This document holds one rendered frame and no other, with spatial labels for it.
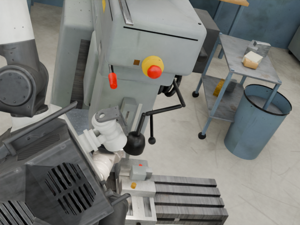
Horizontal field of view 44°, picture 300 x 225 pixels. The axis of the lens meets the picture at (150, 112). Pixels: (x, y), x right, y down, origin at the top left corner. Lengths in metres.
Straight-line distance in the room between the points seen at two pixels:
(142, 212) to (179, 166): 1.85
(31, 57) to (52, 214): 0.35
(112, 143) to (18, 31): 0.36
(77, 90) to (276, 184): 2.49
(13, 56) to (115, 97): 0.47
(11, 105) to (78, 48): 0.86
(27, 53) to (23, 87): 0.09
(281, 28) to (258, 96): 2.96
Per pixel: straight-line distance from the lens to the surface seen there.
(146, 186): 1.64
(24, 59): 0.88
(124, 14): 0.95
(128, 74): 1.16
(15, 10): 0.88
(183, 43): 1.03
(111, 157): 1.44
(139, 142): 1.19
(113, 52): 1.01
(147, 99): 1.27
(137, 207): 1.60
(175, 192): 1.82
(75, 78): 1.75
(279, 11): 6.54
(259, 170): 3.83
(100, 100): 1.27
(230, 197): 3.39
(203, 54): 1.10
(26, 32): 0.89
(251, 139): 3.68
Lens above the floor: 2.25
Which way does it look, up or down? 35 degrees down
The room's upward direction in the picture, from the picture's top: 19 degrees clockwise
